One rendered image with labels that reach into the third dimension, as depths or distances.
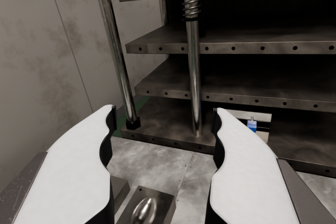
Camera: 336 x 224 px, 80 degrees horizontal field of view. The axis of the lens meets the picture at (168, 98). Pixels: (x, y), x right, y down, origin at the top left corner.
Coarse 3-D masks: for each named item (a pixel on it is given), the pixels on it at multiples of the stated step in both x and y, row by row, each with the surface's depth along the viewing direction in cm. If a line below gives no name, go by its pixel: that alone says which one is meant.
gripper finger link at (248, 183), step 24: (216, 120) 11; (216, 144) 10; (240, 144) 9; (264, 144) 9; (240, 168) 8; (264, 168) 8; (216, 192) 7; (240, 192) 7; (264, 192) 7; (216, 216) 6; (240, 216) 6; (264, 216) 6; (288, 216) 6
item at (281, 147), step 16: (144, 112) 141; (160, 112) 138; (176, 112) 136; (208, 112) 132; (272, 112) 124; (288, 112) 122; (304, 112) 120; (320, 112) 119; (144, 128) 124; (160, 128) 122; (176, 128) 121; (192, 128) 119; (208, 128) 117; (272, 128) 111; (288, 128) 110; (304, 128) 108; (320, 128) 107; (176, 144) 114; (192, 144) 109; (208, 144) 106; (272, 144) 100; (288, 144) 99; (304, 144) 98; (320, 144) 97; (288, 160) 92; (304, 160) 90; (320, 160) 89
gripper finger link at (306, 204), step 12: (288, 168) 8; (288, 180) 7; (300, 180) 7; (288, 192) 7; (300, 192) 7; (312, 192) 7; (300, 204) 6; (312, 204) 6; (300, 216) 6; (312, 216) 6; (324, 216) 6
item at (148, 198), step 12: (144, 192) 75; (156, 192) 74; (132, 204) 71; (144, 204) 72; (156, 204) 70; (168, 204) 70; (120, 216) 68; (132, 216) 68; (144, 216) 69; (156, 216) 66; (168, 216) 68
